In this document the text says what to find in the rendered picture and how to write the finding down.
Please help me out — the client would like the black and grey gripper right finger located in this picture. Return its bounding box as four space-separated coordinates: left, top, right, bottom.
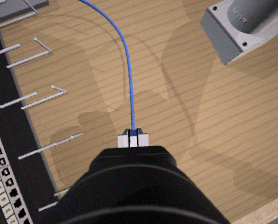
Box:
136 128 149 147

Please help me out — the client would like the white cable plug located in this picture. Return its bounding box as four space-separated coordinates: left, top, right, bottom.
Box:
130 130 137 147

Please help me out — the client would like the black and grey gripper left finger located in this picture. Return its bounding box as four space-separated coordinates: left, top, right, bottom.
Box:
117 129 130 148

